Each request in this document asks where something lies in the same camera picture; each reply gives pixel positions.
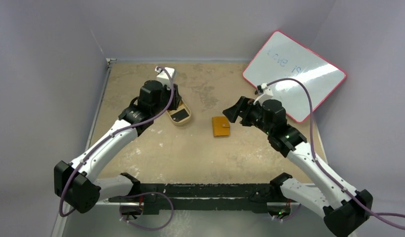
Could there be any orange leather card holder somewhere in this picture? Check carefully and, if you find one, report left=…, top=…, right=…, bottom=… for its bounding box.
left=212, top=116, right=230, bottom=137

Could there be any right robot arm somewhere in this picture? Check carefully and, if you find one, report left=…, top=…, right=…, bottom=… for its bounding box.
left=223, top=96, right=373, bottom=237

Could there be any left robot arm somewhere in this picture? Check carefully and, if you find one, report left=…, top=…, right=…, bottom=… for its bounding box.
left=54, top=80, right=181, bottom=217

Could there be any beige oval card tray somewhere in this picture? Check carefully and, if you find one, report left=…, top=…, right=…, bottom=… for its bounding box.
left=167, top=100, right=191, bottom=126

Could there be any pink framed whiteboard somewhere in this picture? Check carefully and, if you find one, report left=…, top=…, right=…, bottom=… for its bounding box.
left=242, top=31, right=346, bottom=123

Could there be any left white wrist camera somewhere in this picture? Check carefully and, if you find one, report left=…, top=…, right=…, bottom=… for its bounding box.
left=155, top=66, right=176, bottom=88

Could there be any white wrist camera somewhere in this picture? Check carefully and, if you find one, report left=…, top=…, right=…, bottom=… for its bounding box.
left=254, top=83, right=273, bottom=105
left=155, top=66, right=176, bottom=88

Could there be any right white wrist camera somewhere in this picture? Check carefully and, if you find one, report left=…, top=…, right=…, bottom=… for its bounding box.
left=254, top=83, right=273, bottom=105

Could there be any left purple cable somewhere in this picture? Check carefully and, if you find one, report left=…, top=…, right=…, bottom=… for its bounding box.
left=59, top=66, right=176, bottom=218

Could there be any purple cable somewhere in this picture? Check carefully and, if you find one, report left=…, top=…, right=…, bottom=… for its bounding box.
left=266, top=78, right=405, bottom=231
left=59, top=66, right=176, bottom=218

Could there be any aluminium table frame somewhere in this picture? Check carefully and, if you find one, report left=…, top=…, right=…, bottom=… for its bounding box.
left=51, top=58, right=118, bottom=237

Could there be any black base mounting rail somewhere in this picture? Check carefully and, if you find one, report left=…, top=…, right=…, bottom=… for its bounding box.
left=109, top=183, right=297, bottom=216

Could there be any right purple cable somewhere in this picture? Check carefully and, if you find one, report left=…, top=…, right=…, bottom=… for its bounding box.
left=266, top=78, right=405, bottom=231

